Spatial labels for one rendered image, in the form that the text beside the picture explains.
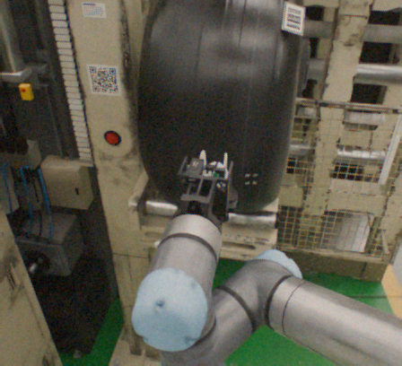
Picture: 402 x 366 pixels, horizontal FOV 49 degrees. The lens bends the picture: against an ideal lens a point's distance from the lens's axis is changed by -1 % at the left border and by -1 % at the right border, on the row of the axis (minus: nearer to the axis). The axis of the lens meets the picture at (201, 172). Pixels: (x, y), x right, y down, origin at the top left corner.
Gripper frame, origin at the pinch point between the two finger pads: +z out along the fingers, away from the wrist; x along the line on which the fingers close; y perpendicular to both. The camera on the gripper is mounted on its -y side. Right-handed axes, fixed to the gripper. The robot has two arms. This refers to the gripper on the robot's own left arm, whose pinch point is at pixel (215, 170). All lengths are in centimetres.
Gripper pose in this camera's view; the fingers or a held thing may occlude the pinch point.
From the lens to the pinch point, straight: 74.8
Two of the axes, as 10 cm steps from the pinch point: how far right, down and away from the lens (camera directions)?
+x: -9.8, -1.2, 1.4
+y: 0.3, -8.5, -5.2
